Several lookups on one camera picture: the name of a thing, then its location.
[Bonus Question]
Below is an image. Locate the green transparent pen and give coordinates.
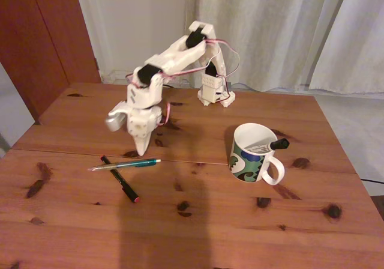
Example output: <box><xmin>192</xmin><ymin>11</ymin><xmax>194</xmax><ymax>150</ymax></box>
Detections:
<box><xmin>87</xmin><ymin>158</ymin><xmax>162</xmax><ymax>172</ymax></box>

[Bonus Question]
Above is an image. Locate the black pen red end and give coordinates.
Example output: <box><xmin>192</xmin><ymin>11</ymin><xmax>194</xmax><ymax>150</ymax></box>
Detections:
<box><xmin>100</xmin><ymin>154</ymin><xmax>141</xmax><ymax>204</ymax></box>

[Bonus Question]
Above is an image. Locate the silver camera box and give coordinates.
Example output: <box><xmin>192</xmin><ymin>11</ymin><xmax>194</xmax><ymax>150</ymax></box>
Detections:
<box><xmin>104</xmin><ymin>100</ymin><xmax>130</xmax><ymax>133</ymax></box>

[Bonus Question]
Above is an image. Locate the white marker black cap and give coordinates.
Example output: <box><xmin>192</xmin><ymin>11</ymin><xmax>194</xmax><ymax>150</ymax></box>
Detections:
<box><xmin>247</xmin><ymin>138</ymin><xmax>290</xmax><ymax>154</ymax></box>

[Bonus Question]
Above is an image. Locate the white mug green blue pattern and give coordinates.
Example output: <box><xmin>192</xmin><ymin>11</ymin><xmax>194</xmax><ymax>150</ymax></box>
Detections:
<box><xmin>228</xmin><ymin>122</ymin><xmax>286</xmax><ymax>187</ymax></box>

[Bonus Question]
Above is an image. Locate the brown wooden cabinet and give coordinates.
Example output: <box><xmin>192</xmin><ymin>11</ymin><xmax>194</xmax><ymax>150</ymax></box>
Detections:
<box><xmin>0</xmin><ymin>0</ymin><xmax>102</xmax><ymax>125</ymax></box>

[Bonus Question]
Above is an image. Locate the white controller board case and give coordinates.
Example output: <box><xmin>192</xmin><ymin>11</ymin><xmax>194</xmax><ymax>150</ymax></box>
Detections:
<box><xmin>197</xmin><ymin>89</ymin><xmax>211</xmax><ymax>106</ymax></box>

